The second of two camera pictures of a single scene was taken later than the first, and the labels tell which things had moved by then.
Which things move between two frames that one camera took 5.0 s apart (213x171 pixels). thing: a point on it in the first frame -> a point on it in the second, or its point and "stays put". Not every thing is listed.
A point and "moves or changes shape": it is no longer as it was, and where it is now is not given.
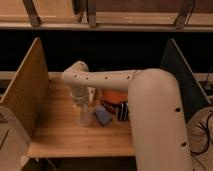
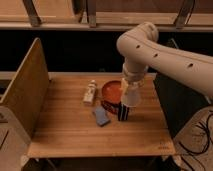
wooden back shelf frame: x=139 y=15 stays put
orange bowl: x=114 y=96 stays put
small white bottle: x=91 y=92 stays put
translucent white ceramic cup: x=84 y=114 moves or changes shape
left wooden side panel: x=27 y=91 stays put
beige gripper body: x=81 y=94 -> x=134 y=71
